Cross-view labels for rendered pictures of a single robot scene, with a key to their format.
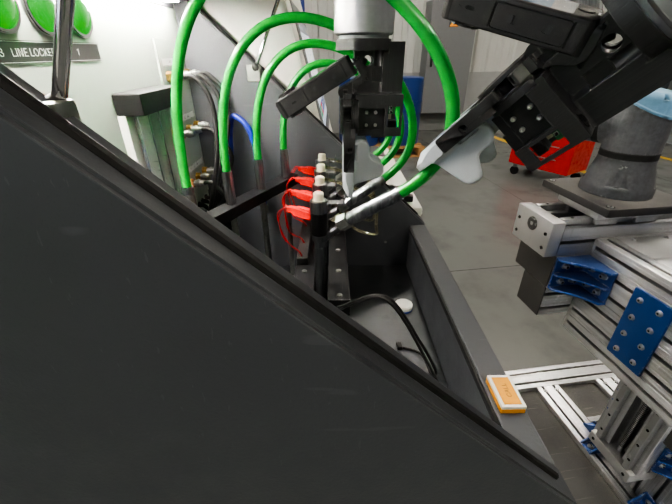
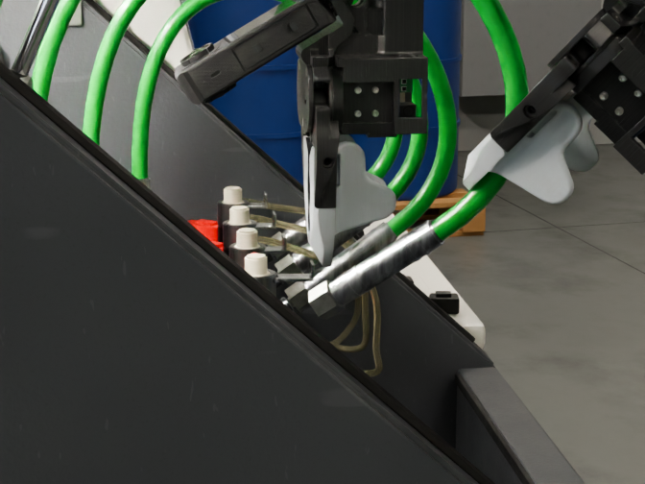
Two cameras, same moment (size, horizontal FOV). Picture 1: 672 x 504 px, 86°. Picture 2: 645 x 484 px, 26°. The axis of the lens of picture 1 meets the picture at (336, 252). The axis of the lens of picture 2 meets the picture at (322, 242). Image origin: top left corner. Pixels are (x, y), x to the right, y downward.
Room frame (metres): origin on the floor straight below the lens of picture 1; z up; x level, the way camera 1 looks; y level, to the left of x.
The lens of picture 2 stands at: (-0.42, 0.10, 1.39)
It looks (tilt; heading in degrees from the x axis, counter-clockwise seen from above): 14 degrees down; 353
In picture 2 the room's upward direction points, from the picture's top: straight up
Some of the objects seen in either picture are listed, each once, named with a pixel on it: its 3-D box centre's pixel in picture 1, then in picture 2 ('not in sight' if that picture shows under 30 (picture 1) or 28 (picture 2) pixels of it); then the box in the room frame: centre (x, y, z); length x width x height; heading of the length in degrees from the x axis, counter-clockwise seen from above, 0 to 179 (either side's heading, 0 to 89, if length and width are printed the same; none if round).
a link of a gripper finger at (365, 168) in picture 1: (363, 171); (353, 205); (0.52, -0.04, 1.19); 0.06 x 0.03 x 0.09; 91
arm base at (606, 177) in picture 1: (621, 170); not in sight; (0.85, -0.68, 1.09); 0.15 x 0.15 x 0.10
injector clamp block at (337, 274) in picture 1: (323, 280); not in sight; (0.65, 0.03, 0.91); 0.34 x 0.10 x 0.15; 1
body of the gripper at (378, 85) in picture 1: (367, 90); (356, 50); (0.53, -0.04, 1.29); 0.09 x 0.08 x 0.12; 91
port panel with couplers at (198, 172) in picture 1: (192, 127); not in sight; (0.77, 0.29, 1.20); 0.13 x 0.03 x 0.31; 1
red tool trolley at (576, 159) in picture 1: (552, 140); not in sight; (4.24, -2.49, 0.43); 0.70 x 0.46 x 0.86; 33
